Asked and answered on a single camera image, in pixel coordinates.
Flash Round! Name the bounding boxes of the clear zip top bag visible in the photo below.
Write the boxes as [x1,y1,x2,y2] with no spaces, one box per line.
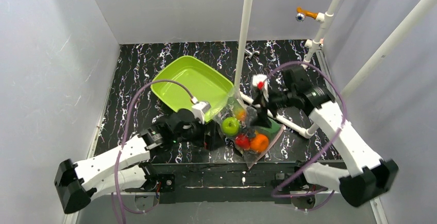
[209,90,285,169]

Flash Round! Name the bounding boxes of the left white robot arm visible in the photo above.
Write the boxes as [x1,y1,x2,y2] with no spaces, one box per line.
[54,109,218,214]

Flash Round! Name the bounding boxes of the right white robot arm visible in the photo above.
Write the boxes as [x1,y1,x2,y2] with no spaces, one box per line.
[251,62,399,208]

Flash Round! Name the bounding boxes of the green fake apple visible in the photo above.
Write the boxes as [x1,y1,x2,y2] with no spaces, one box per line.
[221,117,240,136]

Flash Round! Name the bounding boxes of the fake purple grapes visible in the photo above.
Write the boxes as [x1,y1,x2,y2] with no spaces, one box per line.
[242,107,257,139]

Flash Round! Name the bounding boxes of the orange fake fruit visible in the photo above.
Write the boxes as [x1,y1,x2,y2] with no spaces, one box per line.
[250,133,270,153]

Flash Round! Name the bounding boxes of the red fake fruit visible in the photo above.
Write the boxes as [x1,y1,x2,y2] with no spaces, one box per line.
[235,134,250,150]

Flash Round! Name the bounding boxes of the lime green plastic tray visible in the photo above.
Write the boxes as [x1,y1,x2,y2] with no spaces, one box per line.
[151,56,233,111]

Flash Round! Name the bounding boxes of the small metal fitting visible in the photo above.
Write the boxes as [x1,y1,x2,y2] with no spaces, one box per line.
[244,48,260,60]

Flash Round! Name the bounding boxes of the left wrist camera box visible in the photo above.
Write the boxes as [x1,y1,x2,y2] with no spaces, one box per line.
[191,101,211,124]

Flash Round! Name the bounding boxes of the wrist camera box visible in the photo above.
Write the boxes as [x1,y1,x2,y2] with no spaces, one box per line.
[191,101,211,124]
[251,74,268,94]

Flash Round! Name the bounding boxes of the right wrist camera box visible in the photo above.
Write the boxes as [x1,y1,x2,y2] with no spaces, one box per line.
[251,74,268,94]

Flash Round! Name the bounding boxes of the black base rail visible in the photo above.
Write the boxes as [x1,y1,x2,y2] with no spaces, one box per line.
[124,161,345,204]

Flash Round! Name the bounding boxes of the orange faucet handle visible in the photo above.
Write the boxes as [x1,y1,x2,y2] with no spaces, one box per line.
[296,7,318,22]

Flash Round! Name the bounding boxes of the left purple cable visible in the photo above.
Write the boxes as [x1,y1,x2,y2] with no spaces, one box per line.
[111,79,197,224]

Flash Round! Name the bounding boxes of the white PVC pipe frame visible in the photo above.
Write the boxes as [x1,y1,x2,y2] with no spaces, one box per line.
[233,0,437,139]

